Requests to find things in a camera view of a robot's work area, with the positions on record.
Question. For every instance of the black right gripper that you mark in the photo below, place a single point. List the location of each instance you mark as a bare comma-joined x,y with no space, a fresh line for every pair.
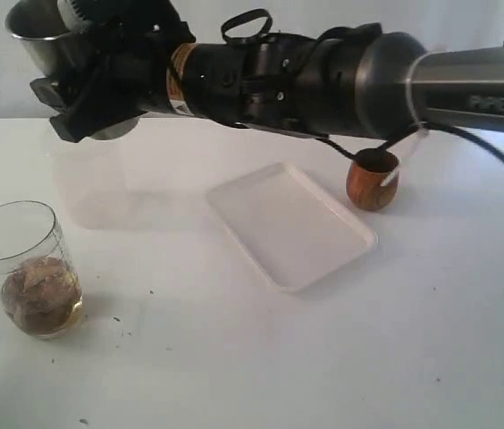
135,40

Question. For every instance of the stainless steel tumbler cup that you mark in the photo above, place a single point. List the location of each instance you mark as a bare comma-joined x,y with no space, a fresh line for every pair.
56,52

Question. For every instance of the clear plastic measuring cup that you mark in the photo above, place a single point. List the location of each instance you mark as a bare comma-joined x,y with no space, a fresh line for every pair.
30,229

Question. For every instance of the wooden clothespins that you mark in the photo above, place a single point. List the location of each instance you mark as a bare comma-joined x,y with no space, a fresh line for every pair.
42,295

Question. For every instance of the brown wooden round cup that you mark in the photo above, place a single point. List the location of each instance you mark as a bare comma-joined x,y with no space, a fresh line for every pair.
368,170

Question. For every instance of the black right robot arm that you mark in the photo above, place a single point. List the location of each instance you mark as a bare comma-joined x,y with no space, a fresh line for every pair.
347,81

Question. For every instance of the translucent plastic container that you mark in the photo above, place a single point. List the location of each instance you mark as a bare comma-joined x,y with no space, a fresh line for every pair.
91,181

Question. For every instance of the white rectangular plastic tray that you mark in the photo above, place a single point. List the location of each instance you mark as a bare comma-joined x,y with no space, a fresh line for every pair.
292,230

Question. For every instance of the white zip tie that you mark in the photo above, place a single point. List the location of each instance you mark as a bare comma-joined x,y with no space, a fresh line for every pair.
421,133

